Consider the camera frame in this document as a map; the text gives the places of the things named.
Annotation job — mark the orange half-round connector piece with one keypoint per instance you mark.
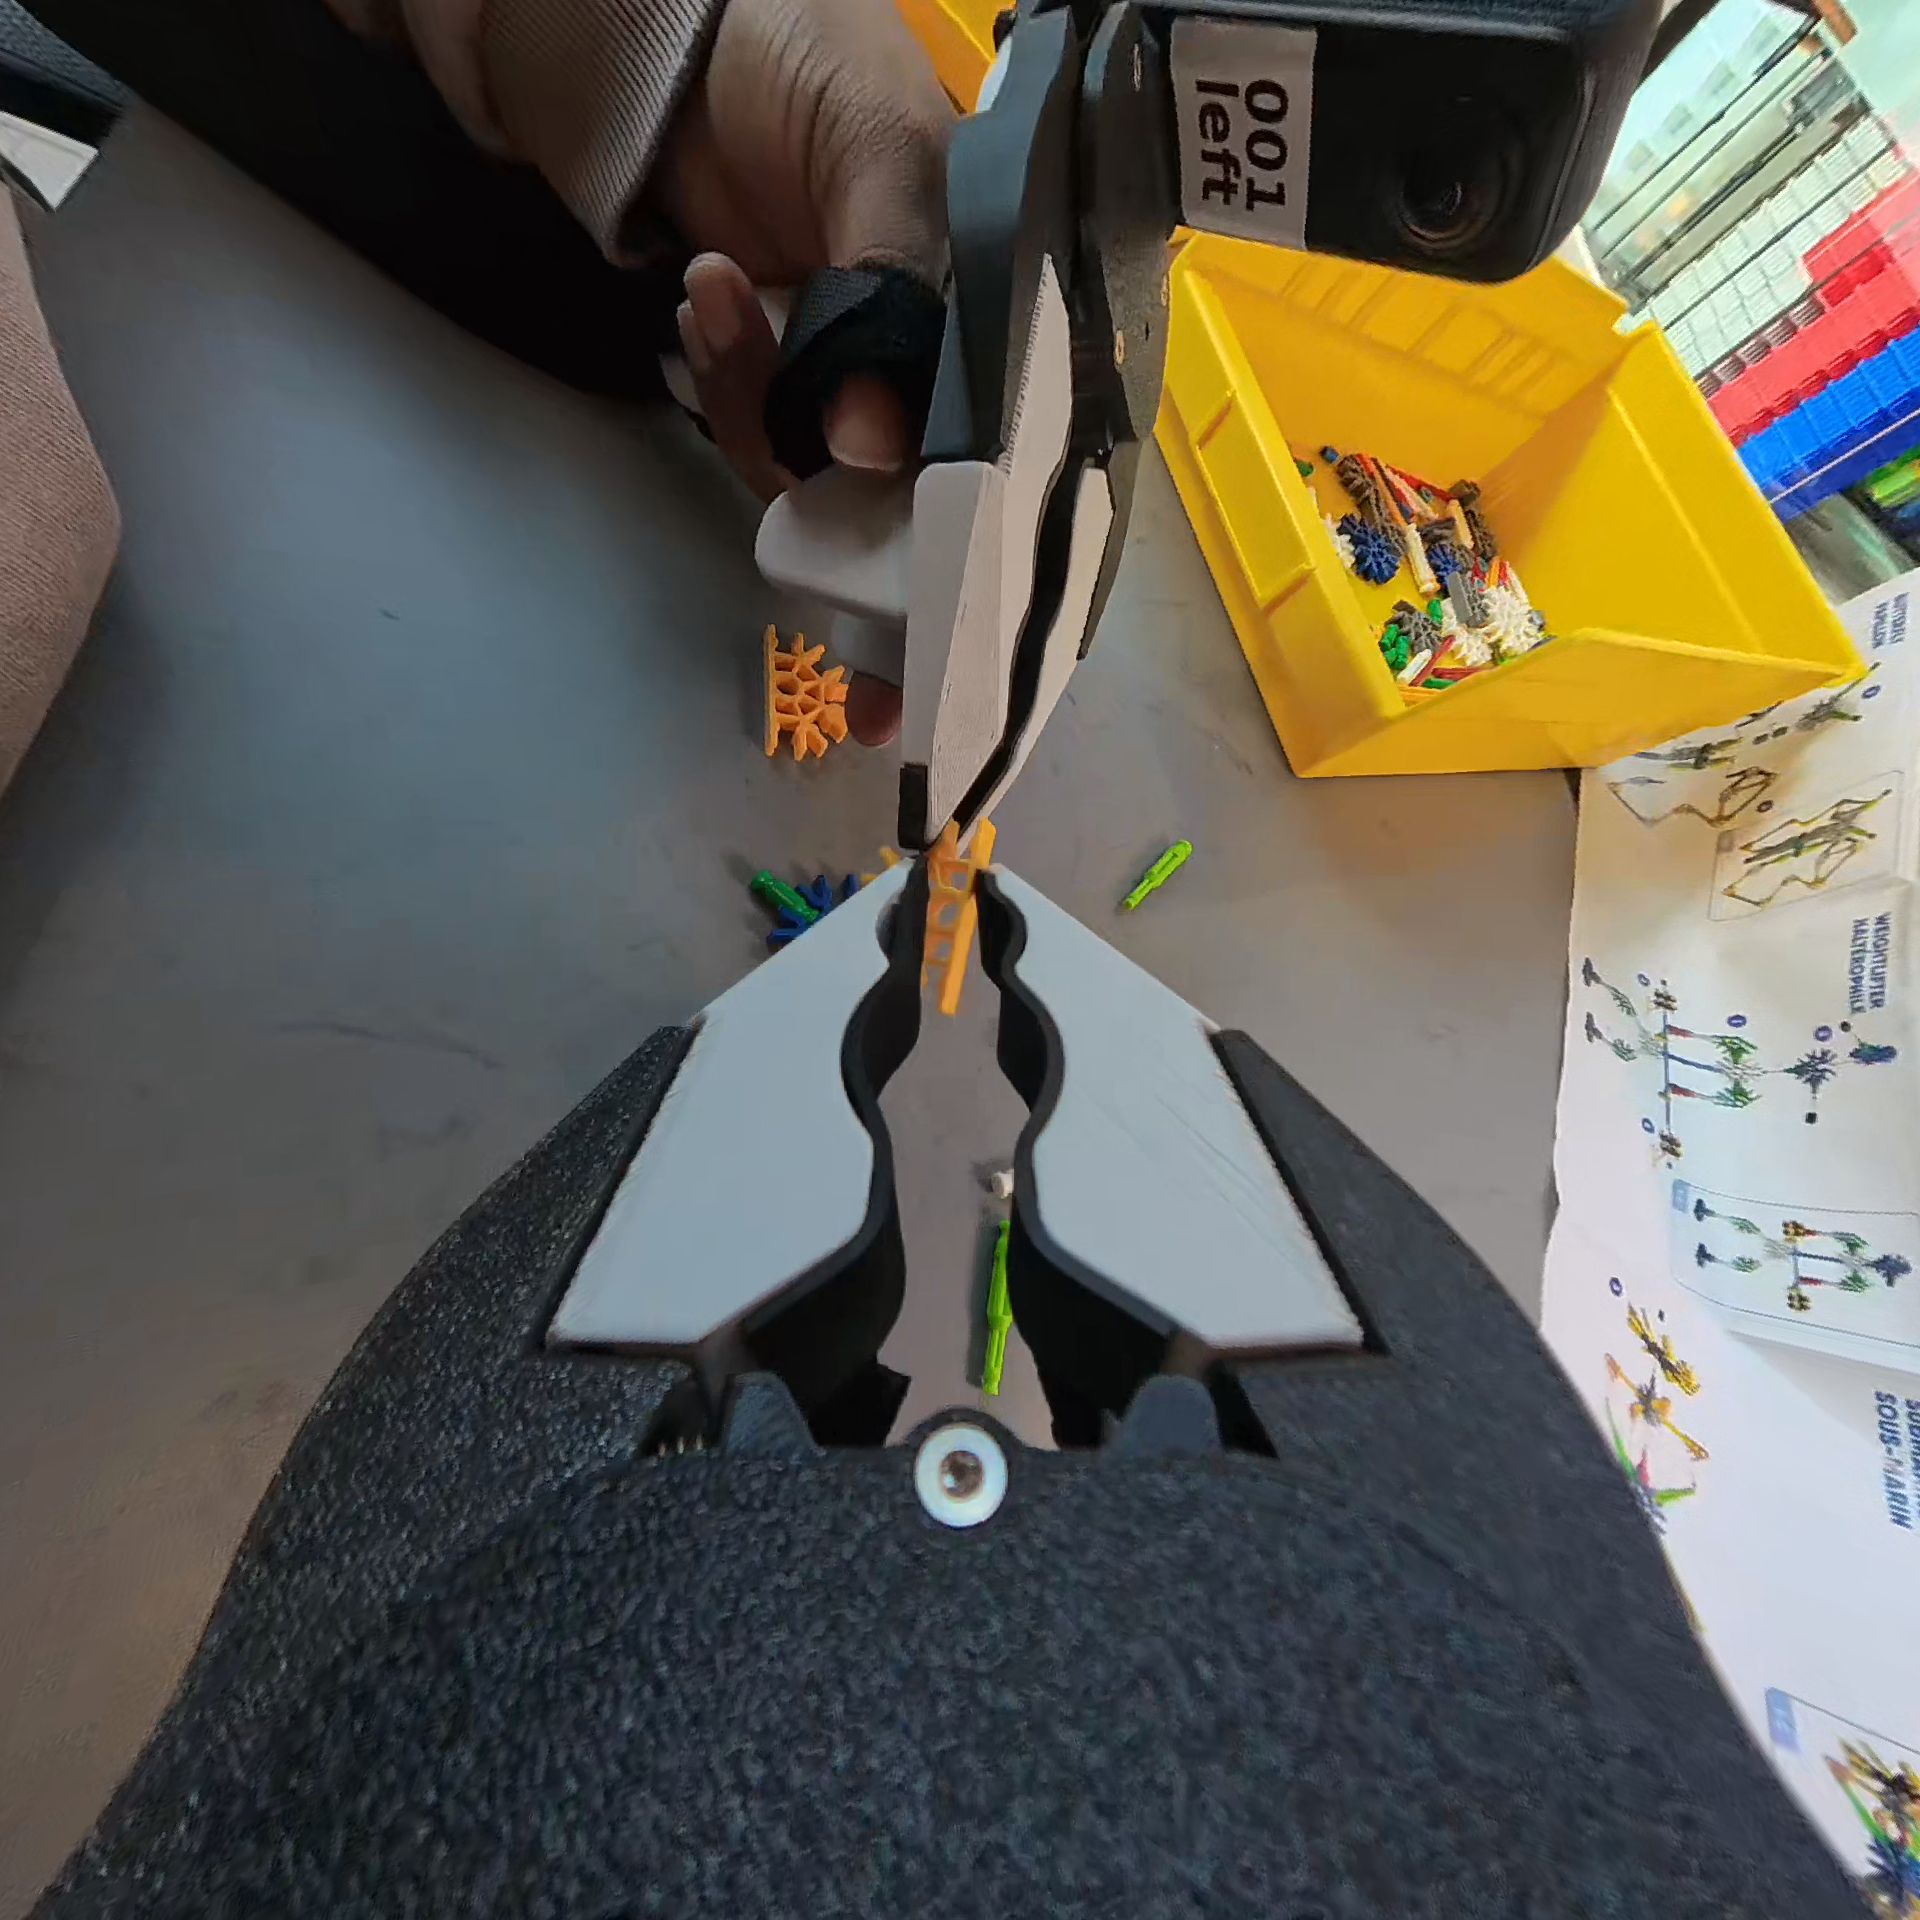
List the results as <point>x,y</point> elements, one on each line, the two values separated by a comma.
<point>774,691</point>
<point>955,960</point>

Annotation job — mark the blue snowflake connector piece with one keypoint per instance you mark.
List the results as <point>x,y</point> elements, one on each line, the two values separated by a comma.
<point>820,907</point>

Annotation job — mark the stack of white crates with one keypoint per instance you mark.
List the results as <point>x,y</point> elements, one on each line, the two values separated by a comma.
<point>1741,241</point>

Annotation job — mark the person's left hand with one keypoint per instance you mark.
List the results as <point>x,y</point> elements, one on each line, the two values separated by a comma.
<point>811,148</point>

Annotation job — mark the pile of construction toy pieces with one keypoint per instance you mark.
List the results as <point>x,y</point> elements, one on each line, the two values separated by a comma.
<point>1442,586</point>

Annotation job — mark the person's beige hoodie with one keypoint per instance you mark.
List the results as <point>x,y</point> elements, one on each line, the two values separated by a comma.
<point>45,523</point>

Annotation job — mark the person's left forearm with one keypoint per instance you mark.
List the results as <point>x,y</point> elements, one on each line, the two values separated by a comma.
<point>571,105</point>

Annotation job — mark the yellow storage bin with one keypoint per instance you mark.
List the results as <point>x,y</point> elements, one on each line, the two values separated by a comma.
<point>1651,494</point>
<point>946,37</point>

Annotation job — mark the dark green short rod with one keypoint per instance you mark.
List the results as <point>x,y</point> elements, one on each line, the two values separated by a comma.
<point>781,891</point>

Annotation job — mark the stack of blue crates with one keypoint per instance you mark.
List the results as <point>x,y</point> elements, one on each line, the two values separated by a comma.
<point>1845,428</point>

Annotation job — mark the dark cloth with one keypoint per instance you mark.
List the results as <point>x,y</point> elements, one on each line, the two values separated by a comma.
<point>376,225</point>

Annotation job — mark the light green plastic rod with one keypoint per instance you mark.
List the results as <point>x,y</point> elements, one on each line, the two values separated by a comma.
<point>998,1320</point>
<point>1158,873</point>

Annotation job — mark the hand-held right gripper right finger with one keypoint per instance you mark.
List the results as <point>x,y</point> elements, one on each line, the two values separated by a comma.
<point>1171,1184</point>

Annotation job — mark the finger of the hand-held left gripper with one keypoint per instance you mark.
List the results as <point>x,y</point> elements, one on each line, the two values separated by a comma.
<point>1094,569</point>
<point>975,629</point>

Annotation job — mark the stack of red crates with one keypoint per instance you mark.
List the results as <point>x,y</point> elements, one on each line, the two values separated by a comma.
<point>1861,284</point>

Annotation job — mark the printed instruction sheet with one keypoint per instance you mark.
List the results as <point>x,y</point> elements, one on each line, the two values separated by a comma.
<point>1724,1424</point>

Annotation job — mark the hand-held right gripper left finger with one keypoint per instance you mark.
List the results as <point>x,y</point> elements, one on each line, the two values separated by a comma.
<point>751,1170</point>

